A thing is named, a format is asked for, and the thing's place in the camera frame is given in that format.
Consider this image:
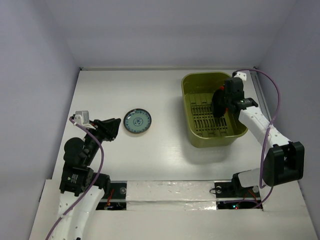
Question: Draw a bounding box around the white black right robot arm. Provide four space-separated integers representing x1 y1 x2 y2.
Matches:
223 77 305 196

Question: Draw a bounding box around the plain black plate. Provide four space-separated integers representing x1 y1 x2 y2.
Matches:
211 89 227 118

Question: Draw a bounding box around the left arm base electronics bay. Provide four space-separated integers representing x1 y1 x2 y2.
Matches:
96 181 127 211

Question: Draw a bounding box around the blue floral dark-rimmed plate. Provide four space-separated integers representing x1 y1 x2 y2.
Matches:
123 108 152 134

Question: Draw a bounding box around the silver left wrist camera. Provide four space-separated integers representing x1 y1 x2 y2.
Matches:
71 110 90 127

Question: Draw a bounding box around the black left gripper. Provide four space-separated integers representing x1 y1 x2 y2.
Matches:
84 116 121 164

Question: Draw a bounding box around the olive green dish rack tub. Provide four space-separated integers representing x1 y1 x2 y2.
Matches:
181 72 248 148

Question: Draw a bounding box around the right arm base electronics bay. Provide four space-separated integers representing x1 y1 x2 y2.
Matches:
209 181 262 210

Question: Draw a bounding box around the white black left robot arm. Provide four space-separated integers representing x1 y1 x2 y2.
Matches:
46 112 121 240

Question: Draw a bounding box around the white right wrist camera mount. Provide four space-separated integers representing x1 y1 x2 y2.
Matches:
232 71 247 82

